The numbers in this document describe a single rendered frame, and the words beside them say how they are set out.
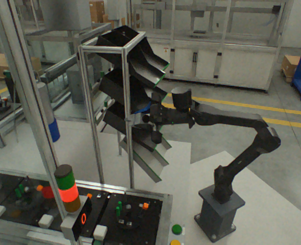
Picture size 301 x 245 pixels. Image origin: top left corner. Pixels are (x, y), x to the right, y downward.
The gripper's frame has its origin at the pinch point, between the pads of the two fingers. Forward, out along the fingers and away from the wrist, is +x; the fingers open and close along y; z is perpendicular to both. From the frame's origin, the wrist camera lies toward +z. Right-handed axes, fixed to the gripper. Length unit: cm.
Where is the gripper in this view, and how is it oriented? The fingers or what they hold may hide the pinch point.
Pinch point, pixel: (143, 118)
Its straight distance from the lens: 83.6
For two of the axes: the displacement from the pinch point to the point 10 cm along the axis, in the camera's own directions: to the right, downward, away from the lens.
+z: -2.7, -2.7, -9.2
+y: -0.1, 9.6, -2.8
